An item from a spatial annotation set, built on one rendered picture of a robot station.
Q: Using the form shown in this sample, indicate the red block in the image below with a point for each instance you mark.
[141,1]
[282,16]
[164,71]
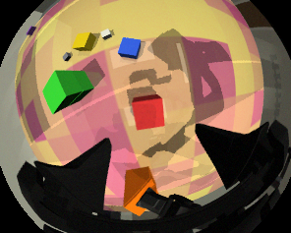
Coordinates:
[148,112]

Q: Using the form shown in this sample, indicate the yellow cube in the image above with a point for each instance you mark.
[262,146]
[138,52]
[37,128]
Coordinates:
[84,41]

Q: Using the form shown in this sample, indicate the purple block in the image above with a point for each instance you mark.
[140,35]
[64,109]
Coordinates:
[31,30]

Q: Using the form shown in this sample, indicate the blue block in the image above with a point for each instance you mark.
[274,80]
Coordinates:
[129,48]

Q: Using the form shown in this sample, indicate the green block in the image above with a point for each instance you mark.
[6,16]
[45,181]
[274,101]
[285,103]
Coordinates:
[60,90]
[86,86]

